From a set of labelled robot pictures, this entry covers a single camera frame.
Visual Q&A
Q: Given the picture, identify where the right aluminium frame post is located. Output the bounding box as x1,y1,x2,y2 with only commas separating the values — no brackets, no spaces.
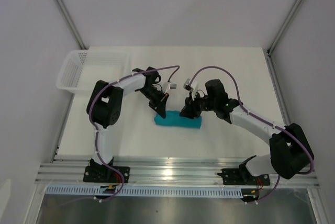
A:
266,0,305,57

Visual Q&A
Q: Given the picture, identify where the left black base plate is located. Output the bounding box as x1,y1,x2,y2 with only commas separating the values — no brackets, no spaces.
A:
83,166,130,184

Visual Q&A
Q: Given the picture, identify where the left aluminium frame post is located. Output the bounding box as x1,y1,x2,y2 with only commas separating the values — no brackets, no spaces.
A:
53,0,87,50

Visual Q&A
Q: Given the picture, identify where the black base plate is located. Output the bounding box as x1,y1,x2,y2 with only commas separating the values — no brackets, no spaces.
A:
217,168,270,186
83,166,130,184

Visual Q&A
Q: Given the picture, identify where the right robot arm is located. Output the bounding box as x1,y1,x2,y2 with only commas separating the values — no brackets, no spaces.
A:
180,79,314,184

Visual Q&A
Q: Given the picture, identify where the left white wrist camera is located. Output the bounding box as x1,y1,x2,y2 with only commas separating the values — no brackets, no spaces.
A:
162,82,177,93

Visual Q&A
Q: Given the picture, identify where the white slotted cable duct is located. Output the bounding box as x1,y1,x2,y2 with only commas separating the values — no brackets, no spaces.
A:
46,184,243,198

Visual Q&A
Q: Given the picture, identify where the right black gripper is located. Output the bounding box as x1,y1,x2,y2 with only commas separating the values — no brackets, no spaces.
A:
180,91,217,120

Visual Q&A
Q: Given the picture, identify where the purple cable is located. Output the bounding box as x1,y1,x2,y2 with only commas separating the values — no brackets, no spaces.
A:
87,65,181,183
187,66,315,191

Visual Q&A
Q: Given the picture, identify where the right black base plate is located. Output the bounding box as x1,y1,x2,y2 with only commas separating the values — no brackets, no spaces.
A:
217,168,270,186

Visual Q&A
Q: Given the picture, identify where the right side aluminium rail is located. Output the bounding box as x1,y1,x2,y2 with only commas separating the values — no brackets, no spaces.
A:
265,51,306,167

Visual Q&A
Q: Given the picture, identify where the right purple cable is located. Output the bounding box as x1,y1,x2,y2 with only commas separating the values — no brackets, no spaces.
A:
187,66,315,191

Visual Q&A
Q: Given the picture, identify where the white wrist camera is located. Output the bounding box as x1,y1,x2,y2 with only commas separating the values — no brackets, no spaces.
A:
162,82,177,93
183,79,198,93

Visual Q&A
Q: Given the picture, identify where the teal t-shirt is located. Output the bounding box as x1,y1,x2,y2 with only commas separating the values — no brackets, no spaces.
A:
154,110,202,129

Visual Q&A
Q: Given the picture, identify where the white plastic basket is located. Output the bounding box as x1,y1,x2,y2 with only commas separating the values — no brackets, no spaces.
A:
56,50,131,94

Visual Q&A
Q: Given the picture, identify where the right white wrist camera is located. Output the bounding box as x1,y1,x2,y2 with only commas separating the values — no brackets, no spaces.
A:
183,79,198,93

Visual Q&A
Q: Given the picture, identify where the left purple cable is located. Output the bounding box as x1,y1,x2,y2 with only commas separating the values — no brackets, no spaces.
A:
87,65,181,183

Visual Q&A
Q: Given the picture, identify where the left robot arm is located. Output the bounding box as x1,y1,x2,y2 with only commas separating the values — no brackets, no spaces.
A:
86,67,169,182

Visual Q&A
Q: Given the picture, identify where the aluminium mounting rail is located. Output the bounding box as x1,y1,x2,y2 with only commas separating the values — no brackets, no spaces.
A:
35,157,320,188

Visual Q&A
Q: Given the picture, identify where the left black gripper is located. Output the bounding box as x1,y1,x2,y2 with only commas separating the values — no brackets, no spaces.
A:
138,86,169,119

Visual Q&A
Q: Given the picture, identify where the left side aluminium rail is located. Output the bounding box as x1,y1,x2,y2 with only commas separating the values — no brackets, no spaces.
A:
50,94,75,163

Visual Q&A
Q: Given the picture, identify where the aluminium frame post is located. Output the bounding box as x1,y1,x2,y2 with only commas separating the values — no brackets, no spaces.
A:
53,0,87,50
266,0,305,57

